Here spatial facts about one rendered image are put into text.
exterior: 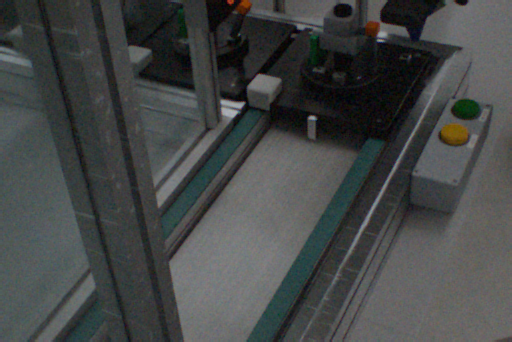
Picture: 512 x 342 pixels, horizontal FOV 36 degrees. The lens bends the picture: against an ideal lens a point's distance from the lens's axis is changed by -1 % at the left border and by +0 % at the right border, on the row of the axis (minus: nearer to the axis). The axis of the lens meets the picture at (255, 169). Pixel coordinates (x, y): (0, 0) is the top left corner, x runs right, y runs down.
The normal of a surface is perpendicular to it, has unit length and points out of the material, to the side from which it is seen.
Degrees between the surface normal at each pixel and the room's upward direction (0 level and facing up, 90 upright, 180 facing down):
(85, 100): 90
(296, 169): 0
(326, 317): 0
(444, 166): 0
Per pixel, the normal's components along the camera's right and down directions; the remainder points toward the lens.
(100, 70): 0.90, 0.25
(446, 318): -0.06, -0.76
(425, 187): -0.44, 0.60
